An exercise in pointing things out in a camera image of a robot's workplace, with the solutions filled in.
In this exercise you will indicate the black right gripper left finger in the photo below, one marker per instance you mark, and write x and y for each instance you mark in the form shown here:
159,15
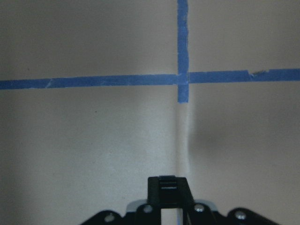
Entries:
149,213

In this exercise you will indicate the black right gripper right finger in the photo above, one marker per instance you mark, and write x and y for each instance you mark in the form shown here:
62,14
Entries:
193,212

